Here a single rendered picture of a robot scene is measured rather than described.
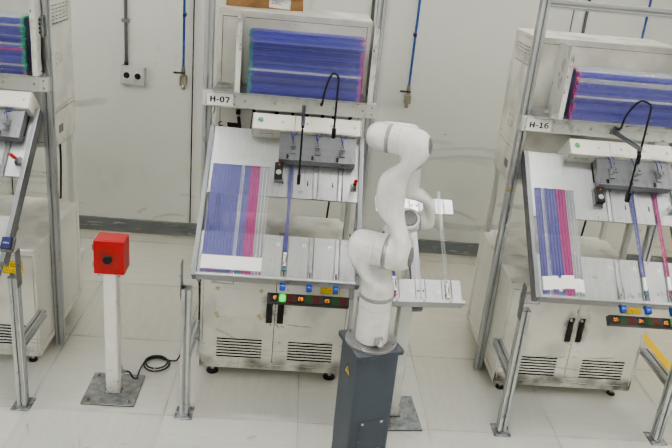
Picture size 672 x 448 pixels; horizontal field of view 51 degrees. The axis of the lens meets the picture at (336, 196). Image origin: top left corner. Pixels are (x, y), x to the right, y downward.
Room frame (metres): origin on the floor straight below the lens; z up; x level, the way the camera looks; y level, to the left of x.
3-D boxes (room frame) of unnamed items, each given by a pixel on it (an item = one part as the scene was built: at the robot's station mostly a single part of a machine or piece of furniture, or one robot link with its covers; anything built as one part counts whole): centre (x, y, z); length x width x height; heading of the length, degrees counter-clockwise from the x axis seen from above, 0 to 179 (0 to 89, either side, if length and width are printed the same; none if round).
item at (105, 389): (2.75, 0.94, 0.39); 0.24 x 0.24 x 0.78; 4
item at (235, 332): (3.26, 0.26, 0.31); 0.70 x 0.65 x 0.62; 94
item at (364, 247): (2.27, -0.15, 1.00); 0.19 x 0.12 x 0.24; 71
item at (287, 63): (3.14, 0.19, 1.52); 0.51 x 0.13 x 0.27; 94
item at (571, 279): (3.17, -1.22, 0.65); 1.01 x 0.73 x 1.29; 4
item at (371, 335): (2.26, -0.18, 0.79); 0.19 x 0.19 x 0.18
